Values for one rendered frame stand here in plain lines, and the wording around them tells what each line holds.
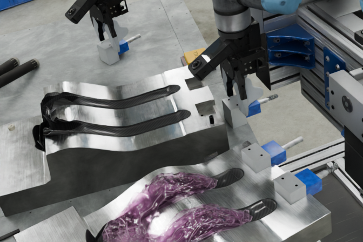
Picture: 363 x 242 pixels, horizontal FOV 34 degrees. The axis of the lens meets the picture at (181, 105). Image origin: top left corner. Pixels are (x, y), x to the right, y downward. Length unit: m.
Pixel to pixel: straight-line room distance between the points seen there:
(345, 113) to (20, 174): 0.69
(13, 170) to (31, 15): 2.86
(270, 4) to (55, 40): 0.96
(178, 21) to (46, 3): 2.48
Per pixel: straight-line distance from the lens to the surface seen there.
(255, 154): 1.18
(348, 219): 1.97
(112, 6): 1.65
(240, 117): 1.37
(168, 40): 1.77
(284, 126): 2.65
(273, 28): 1.53
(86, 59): 1.78
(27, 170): 1.33
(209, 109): 1.34
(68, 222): 1.10
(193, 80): 1.42
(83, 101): 1.38
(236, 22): 1.23
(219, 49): 1.27
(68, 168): 1.26
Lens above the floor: 1.66
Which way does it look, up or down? 35 degrees down
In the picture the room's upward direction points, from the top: 12 degrees counter-clockwise
